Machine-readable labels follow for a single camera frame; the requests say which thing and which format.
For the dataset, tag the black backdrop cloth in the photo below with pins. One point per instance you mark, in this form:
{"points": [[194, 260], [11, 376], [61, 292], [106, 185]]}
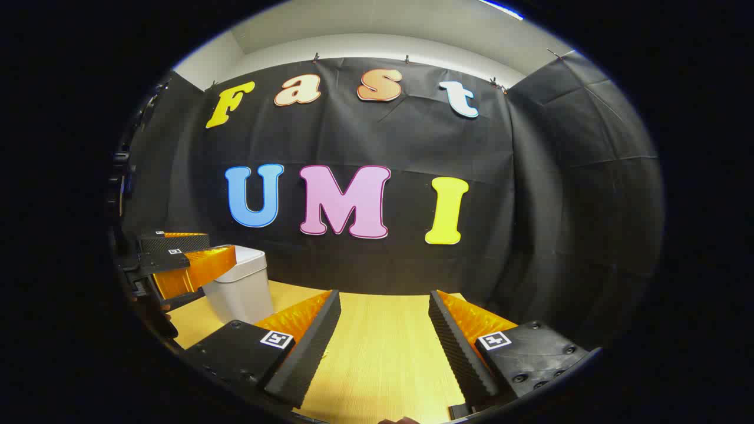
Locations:
{"points": [[412, 141]]}

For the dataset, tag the wooden desktop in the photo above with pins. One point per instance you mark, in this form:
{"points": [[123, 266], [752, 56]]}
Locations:
{"points": [[383, 353]]}

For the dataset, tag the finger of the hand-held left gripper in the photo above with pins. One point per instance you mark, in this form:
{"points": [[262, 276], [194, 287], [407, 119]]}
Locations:
{"points": [[194, 271], [177, 242]]}

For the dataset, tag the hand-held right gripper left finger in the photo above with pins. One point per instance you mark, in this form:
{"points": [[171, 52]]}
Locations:
{"points": [[312, 353]]}

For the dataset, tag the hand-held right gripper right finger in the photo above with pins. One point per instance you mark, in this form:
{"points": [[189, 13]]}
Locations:
{"points": [[459, 359]]}

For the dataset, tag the grey desktop garbage bin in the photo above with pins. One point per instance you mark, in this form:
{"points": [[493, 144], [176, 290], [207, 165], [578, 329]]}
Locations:
{"points": [[241, 294]]}

